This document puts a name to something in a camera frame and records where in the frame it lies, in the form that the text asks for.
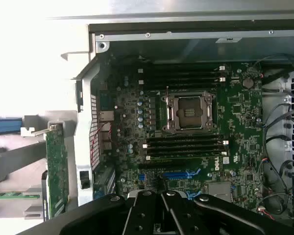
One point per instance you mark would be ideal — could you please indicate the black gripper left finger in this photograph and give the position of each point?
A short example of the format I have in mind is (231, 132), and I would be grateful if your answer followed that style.
(142, 215)

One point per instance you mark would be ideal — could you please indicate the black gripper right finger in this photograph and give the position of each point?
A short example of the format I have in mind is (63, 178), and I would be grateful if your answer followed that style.
(183, 220)

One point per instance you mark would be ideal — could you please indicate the short blue expansion slot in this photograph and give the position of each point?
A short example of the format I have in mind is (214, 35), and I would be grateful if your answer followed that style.
(142, 177)

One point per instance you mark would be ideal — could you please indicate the grey chipset heatsink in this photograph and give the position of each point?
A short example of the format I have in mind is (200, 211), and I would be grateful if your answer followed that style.
(219, 193)

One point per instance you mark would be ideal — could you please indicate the long blue expansion slot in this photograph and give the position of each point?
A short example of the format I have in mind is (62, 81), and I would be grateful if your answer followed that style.
(176, 175)

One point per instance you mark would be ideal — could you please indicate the black expansion slot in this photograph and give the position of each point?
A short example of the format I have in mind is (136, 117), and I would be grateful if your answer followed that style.
(169, 166)

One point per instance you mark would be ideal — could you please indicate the black labelled RAM stick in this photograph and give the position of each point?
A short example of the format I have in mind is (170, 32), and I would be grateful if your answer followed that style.
(161, 161)

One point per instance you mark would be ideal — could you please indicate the black RAM slot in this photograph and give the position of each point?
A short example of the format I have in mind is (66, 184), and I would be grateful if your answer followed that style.
(186, 151)
(186, 145)
(215, 156)
(181, 67)
(181, 85)
(186, 139)
(181, 73)
(181, 79)

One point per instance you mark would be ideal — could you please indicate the green motherboard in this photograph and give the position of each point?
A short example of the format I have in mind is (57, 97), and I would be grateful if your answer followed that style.
(242, 137)

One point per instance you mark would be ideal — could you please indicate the metal CPU socket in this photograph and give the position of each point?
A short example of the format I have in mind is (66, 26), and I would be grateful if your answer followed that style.
(188, 115)

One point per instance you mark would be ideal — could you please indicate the green RAM stick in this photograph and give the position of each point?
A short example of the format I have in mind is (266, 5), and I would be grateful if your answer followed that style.
(12, 195)

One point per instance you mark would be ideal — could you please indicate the grey parts rack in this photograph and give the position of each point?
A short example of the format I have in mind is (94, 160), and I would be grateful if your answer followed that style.
(14, 159)

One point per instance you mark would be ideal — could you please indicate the round coin battery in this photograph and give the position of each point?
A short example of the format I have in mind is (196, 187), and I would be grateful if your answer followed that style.
(248, 83)

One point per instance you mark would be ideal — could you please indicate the hard disk with blue rails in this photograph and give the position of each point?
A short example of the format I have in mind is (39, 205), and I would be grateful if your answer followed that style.
(5, 126)

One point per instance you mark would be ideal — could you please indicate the open black PC case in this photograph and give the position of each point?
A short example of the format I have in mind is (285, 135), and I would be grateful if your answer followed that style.
(161, 51)

